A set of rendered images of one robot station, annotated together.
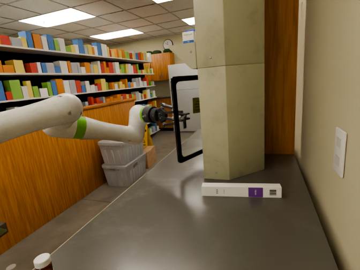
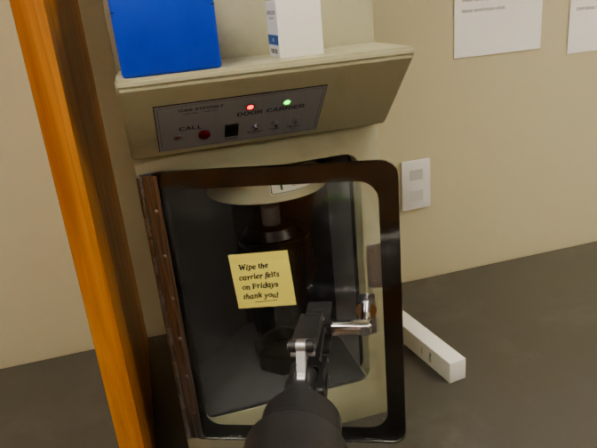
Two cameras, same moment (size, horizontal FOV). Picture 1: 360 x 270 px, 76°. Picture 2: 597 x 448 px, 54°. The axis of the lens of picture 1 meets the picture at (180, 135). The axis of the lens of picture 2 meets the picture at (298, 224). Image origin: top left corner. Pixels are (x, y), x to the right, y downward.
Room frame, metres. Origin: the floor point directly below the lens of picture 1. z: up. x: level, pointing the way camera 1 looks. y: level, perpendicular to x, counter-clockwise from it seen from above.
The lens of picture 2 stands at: (1.48, 0.48, 1.57)
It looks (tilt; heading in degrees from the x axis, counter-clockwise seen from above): 21 degrees down; 236
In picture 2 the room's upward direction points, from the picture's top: 5 degrees counter-clockwise
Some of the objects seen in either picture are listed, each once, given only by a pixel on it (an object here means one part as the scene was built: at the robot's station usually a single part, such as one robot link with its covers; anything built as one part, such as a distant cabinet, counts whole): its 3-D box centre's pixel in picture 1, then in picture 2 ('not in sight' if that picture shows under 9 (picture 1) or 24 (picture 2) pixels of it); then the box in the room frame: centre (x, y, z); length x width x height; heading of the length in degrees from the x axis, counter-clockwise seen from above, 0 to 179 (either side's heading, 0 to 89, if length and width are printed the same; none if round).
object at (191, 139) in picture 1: (195, 116); (282, 316); (1.13, -0.09, 1.19); 0.30 x 0.01 x 0.40; 136
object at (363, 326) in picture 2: not in sight; (337, 320); (1.09, -0.01, 1.20); 0.10 x 0.05 x 0.03; 136
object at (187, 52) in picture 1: (193, 59); (266, 103); (1.11, -0.09, 1.46); 0.32 x 0.12 x 0.10; 159
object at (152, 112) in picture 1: (160, 114); (303, 413); (1.23, 0.10, 1.20); 0.09 x 0.07 x 0.08; 47
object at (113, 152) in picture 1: (123, 147); not in sight; (3.23, 0.84, 0.49); 0.60 x 0.42 x 0.33; 159
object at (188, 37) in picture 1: (189, 39); (293, 27); (1.07, -0.08, 1.54); 0.05 x 0.05 x 0.06; 69
